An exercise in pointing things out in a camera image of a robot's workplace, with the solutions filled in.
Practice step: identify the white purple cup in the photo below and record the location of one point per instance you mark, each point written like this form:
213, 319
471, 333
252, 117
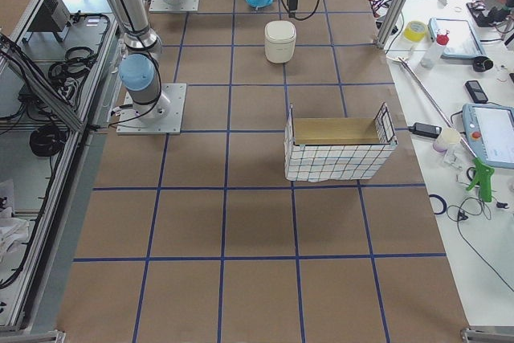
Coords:
447, 139

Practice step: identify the white bottle red cap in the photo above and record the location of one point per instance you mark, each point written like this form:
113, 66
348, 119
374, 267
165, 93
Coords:
435, 51

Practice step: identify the blue tape roll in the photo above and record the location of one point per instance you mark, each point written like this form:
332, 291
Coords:
439, 204

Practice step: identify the grid-patterned cardboard box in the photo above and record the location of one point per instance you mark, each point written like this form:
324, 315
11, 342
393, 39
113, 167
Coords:
339, 149

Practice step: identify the black power adapter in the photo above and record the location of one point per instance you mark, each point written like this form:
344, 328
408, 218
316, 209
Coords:
425, 130

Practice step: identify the white trash can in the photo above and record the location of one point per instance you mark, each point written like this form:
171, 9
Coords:
280, 41

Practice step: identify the yellow tape roll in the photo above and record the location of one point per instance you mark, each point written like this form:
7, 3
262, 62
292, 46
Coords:
415, 31

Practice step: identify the grey control box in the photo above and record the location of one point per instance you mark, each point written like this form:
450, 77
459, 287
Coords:
52, 17

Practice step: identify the black phone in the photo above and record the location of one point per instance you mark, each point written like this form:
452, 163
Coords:
476, 92

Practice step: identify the teach pendant tablet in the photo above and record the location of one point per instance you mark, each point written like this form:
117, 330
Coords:
464, 43

